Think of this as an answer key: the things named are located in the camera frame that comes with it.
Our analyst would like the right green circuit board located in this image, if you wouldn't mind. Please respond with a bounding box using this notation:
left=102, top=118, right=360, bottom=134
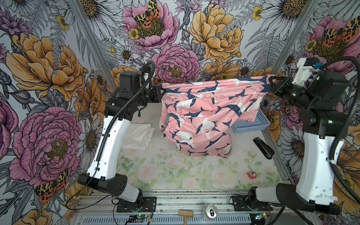
left=254, top=212, right=268, bottom=220

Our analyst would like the left green circuit board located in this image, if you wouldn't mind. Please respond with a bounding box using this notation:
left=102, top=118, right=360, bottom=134
left=127, top=214, right=152, bottom=223

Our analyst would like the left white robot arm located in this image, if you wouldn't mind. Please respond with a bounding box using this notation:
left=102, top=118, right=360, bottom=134
left=78, top=71, right=161, bottom=208

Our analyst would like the pink patterned garment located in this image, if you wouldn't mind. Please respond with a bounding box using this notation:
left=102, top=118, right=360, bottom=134
left=159, top=75, right=272, bottom=158

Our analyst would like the wooden mallet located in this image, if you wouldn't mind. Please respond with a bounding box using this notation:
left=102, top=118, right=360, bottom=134
left=178, top=210, right=194, bottom=225

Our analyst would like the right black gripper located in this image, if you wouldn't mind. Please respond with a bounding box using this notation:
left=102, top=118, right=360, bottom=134
left=268, top=75, right=316, bottom=110

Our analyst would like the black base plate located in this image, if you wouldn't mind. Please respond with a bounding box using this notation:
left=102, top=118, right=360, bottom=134
left=229, top=195, right=273, bottom=212
left=116, top=196, right=157, bottom=213

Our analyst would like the green circuit board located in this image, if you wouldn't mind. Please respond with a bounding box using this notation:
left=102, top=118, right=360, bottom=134
left=127, top=214, right=152, bottom=223
left=254, top=212, right=268, bottom=220

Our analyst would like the aluminium front rail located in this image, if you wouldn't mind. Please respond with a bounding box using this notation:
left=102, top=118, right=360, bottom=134
left=71, top=189, right=316, bottom=217

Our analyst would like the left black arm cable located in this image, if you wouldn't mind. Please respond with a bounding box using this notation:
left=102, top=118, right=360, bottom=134
left=65, top=61, right=156, bottom=225

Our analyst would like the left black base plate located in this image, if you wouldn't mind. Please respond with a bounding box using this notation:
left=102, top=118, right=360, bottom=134
left=116, top=196, right=157, bottom=213

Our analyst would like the white printed t-shirt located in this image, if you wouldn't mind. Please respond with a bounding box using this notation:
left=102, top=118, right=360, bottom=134
left=121, top=123, right=156, bottom=151

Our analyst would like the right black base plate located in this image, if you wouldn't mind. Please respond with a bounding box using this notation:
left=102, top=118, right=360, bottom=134
left=229, top=195, right=273, bottom=212

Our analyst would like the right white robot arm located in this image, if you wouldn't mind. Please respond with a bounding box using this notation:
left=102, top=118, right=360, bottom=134
left=246, top=57, right=348, bottom=215

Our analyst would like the black clip on table edge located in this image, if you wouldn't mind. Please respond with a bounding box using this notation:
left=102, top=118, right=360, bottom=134
left=253, top=137, right=275, bottom=160

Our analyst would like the right black corrugated cable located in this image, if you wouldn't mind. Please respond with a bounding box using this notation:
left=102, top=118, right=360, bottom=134
left=267, top=56, right=360, bottom=225

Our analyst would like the blue plastic laundry basket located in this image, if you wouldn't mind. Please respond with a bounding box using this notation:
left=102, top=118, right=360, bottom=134
left=231, top=109, right=271, bottom=134

